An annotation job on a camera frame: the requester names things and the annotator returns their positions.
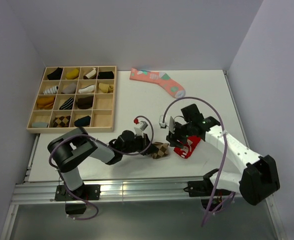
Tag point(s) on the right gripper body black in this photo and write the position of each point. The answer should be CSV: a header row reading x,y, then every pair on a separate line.
x,y
183,131

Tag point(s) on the tan rolled sock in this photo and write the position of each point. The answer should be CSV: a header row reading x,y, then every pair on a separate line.
x,y
106,88

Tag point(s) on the dark brown rolled sock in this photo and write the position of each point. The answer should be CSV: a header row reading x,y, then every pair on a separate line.
x,y
85,102

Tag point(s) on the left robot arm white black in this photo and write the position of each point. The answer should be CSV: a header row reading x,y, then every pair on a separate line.
x,y
68,151

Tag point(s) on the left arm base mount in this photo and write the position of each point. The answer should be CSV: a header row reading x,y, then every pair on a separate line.
x,y
74,204

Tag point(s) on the mustard rolled sock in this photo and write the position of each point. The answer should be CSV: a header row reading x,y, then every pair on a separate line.
x,y
45,102

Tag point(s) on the red patterned sock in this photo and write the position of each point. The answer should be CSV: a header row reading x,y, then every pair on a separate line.
x,y
186,151

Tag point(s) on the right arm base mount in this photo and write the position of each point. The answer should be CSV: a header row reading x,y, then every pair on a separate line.
x,y
203,188

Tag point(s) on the wooden compartment tray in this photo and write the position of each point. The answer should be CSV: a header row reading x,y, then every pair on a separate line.
x,y
75,96

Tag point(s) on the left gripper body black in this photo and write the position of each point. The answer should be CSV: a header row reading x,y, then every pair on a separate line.
x,y
139,143

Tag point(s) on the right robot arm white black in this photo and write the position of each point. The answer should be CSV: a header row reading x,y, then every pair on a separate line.
x,y
258,175

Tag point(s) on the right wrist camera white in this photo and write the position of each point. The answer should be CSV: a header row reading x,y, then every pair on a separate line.
x,y
167,122

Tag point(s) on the yellow rolled sock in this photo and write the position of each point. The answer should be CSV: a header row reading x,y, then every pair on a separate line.
x,y
72,74

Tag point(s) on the black white striped sock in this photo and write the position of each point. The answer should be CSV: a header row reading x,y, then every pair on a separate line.
x,y
67,105

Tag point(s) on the black rolled sock top right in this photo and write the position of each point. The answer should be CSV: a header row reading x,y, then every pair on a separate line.
x,y
105,75

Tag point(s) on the white striped rolled sock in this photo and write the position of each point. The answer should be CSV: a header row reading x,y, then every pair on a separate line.
x,y
51,91

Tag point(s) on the pink patterned sock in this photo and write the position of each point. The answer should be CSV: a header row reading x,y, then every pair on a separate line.
x,y
161,79

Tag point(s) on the navy rolled sock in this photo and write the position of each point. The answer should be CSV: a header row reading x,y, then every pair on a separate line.
x,y
83,121

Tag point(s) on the aluminium rail frame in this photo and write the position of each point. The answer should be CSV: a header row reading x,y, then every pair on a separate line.
x,y
141,199

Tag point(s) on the brown argyle rolled sock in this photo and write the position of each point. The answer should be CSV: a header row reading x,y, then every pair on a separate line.
x,y
61,121

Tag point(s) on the brown argyle sock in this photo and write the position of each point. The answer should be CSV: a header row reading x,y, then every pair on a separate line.
x,y
159,150
61,121

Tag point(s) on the black rolled sock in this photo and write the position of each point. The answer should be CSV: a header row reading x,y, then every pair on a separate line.
x,y
56,74
105,75

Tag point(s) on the white brown rolled sock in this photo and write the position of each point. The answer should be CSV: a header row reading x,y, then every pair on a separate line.
x,y
91,74

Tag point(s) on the light grey rolled sock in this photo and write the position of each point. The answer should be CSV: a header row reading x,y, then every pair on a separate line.
x,y
39,125

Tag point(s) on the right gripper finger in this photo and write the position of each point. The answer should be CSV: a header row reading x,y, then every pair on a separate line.
x,y
172,138
177,143

